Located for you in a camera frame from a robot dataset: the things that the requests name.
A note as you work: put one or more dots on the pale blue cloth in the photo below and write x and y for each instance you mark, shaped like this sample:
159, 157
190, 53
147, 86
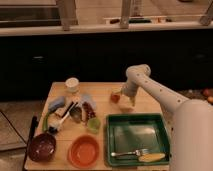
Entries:
87, 98

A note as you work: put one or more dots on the dark maroon bowl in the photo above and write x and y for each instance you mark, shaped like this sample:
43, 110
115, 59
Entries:
42, 148

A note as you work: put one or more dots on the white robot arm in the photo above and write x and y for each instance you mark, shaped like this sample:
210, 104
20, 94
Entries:
191, 145

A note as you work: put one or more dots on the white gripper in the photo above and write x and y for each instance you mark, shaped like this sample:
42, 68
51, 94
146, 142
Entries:
129, 89

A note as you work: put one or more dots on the green plastic tray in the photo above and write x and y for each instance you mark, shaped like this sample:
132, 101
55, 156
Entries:
130, 132

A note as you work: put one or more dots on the white paper cup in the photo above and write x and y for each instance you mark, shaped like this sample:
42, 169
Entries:
72, 84

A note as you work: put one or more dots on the green cucumber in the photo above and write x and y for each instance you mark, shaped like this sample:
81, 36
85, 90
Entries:
45, 121

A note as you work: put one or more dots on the small green cup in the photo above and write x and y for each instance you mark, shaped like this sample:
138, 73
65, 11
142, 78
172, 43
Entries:
93, 125

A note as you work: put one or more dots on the orange plastic bowl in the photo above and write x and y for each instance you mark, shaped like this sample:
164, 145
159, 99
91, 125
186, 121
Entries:
84, 152

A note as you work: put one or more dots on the dark red striped item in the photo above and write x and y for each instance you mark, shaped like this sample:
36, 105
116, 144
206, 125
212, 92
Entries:
88, 110

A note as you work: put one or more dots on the silver fork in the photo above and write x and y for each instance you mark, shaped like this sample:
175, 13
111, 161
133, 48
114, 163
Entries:
138, 152

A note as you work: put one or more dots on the red apple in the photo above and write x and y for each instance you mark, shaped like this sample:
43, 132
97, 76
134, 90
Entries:
115, 98

